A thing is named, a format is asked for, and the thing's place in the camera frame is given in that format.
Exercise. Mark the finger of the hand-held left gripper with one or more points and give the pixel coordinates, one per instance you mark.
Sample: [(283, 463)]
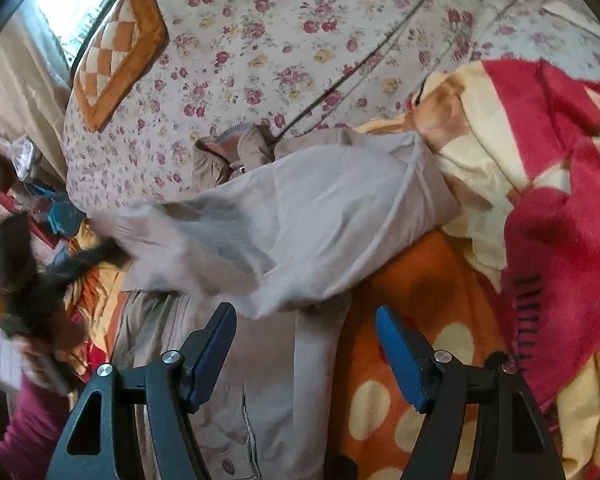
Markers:
[(87, 265), (12, 250)]

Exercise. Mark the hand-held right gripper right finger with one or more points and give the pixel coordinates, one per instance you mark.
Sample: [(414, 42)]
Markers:
[(401, 356)]

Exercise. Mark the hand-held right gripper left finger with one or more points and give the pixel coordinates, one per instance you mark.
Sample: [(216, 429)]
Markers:
[(209, 356)]

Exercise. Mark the beige jacket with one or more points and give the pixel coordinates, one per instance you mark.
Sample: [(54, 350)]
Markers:
[(320, 210)]

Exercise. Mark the person's left forearm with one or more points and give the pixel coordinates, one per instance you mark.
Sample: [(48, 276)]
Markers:
[(32, 430)]

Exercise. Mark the person's left hand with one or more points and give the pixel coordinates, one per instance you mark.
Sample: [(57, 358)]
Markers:
[(50, 360)]

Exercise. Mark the blue cloth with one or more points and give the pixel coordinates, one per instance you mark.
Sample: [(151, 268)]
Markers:
[(65, 217)]

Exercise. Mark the clear plastic bag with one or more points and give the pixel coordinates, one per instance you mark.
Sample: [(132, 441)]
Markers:
[(17, 157)]

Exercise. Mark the beige curtain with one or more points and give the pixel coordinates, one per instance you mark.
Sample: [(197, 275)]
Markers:
[(15, 90)]

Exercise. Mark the orange red printed blanket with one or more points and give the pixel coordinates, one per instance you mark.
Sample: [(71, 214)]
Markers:
[(555, 240)]

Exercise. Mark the orange checkered pillow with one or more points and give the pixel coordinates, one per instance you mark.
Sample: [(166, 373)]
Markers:
[(125, 55)]

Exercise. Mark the window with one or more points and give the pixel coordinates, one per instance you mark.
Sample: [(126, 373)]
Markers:
[(80, 5)]

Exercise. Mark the floral bed sheet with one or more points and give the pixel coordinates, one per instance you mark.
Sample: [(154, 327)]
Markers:
[(260, 50)]

